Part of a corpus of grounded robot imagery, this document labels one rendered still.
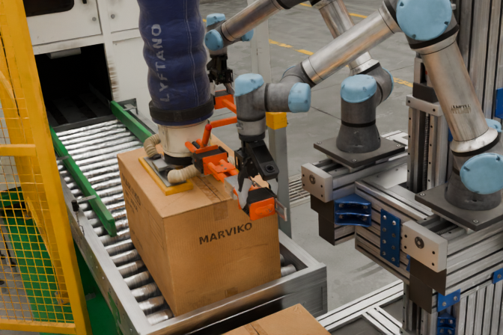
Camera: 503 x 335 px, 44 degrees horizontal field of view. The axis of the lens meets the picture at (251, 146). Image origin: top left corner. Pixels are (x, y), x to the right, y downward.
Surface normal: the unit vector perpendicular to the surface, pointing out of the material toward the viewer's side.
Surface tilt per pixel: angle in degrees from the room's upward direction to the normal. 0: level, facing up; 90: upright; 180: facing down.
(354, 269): 0
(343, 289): 0
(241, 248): 90
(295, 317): 0
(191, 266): 90
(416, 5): 85
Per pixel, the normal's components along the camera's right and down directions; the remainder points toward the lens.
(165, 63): -0.23, 0.06
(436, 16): -0.26, 0.27
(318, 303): 0.47, 0.31
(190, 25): 0.66, -0.03
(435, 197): -0.07, -0.92
